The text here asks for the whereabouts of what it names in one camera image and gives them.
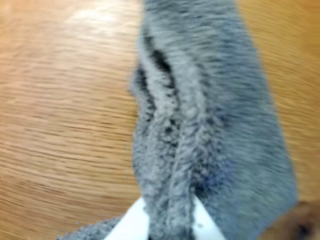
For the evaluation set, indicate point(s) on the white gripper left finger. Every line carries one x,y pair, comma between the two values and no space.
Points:
132,225

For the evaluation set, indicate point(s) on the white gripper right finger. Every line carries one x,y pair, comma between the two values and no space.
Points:
206,225

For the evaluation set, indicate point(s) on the grey terry cloth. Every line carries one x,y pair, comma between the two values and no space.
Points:
212,112

